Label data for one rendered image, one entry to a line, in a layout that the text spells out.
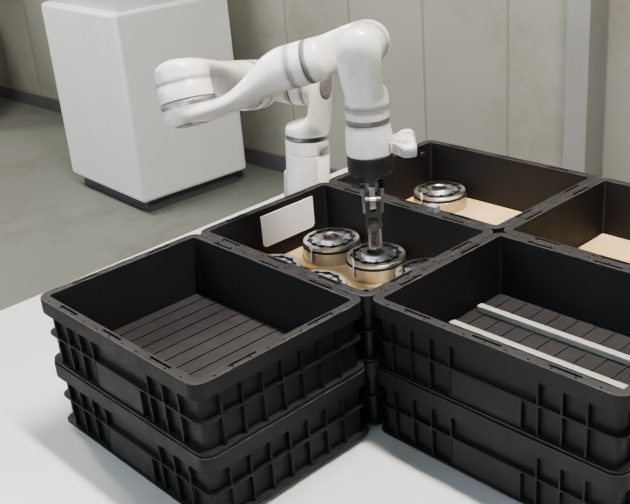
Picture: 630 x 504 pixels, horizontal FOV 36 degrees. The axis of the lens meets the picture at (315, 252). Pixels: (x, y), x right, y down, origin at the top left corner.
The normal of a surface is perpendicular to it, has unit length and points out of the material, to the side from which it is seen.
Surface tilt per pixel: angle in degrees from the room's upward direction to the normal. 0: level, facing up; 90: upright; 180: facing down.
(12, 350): 0
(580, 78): 90
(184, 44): 90
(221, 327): 0
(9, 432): 0
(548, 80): 90
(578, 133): 90
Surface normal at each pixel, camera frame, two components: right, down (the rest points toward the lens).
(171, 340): -0.08, -0.91
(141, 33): 0.65, 0.26
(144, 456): -0.73, 0.33
